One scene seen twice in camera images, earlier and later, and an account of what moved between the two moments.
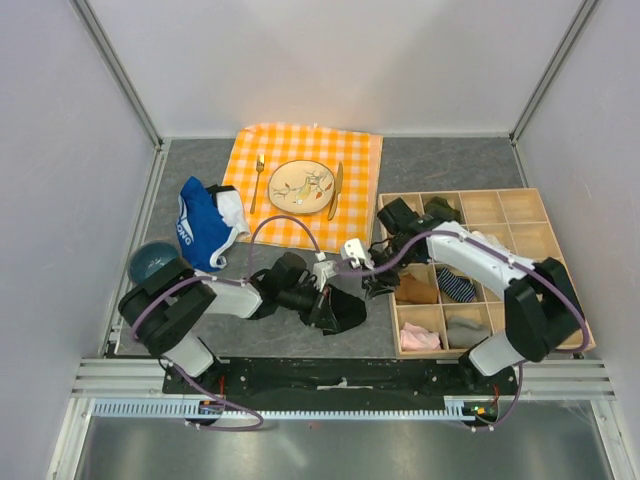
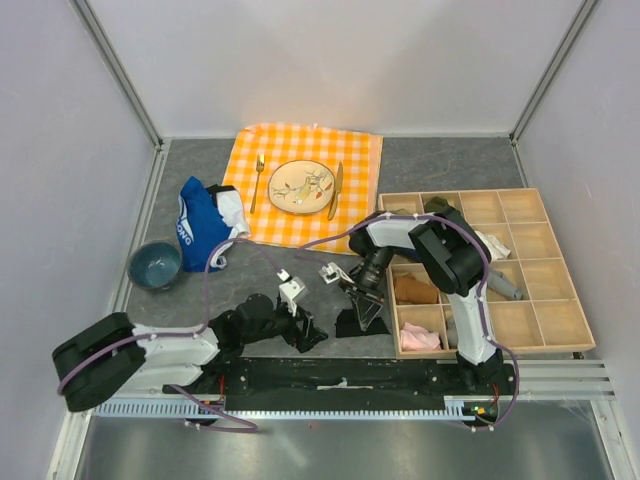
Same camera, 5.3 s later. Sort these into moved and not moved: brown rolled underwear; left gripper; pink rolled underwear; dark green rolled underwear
Moved: left gripper
Not moved: pink rolled underwear; dark green rolled underwear; brown rolled underwear
